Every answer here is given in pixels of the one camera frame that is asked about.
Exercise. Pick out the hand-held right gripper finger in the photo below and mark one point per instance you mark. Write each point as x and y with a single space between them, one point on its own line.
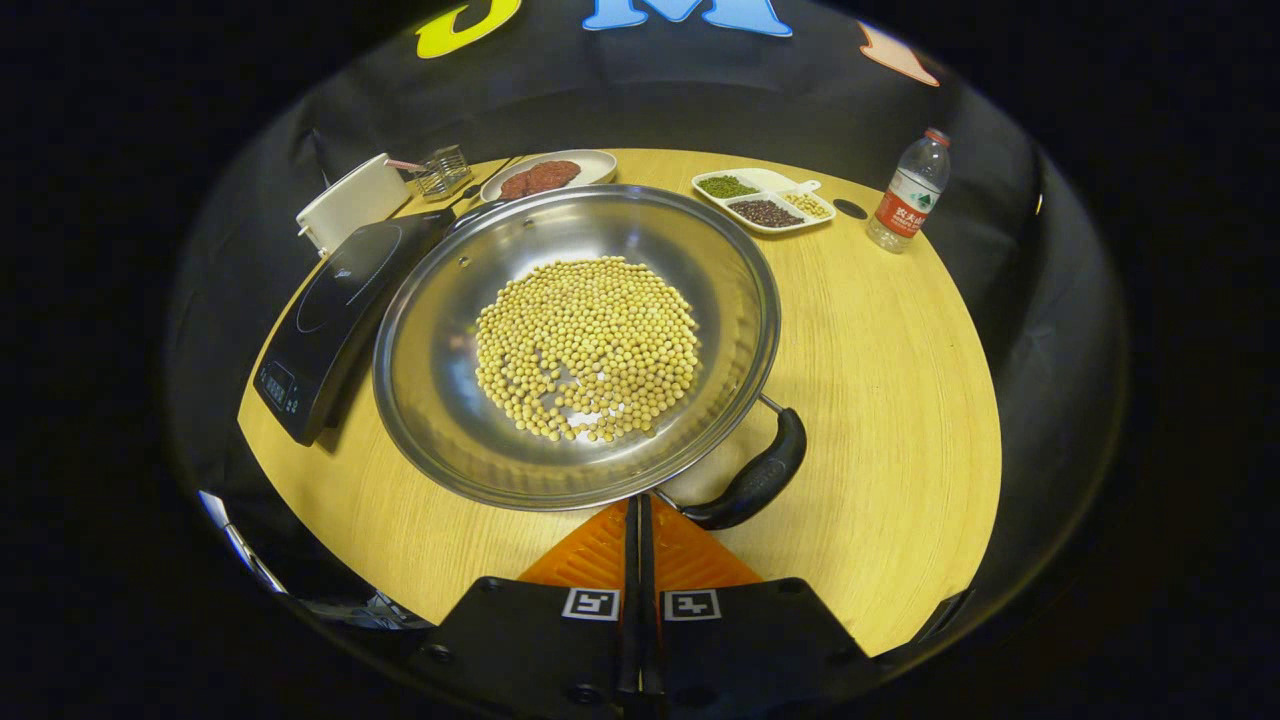
647 600
632 600

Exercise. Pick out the black induction cooktop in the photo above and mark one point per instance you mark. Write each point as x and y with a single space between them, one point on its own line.
330 320

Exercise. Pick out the pile of yellow soybeans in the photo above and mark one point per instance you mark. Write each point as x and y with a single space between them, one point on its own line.
590 345

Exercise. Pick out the white divided dish of beans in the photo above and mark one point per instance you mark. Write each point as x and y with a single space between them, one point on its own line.
765 200

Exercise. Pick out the brown meat patty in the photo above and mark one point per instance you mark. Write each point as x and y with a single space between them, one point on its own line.
555 174
518 186

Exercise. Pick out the white round plate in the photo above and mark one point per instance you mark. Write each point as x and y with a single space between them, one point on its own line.
595 165

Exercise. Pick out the small black round cap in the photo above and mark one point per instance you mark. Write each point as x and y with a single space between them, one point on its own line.
850 209

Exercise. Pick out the clear water bottle red label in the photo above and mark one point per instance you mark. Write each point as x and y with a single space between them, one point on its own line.
905 200

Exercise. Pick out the white toaster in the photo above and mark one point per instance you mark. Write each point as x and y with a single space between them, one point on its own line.
350 205

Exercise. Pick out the pink stick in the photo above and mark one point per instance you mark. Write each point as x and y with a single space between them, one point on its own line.
403 165

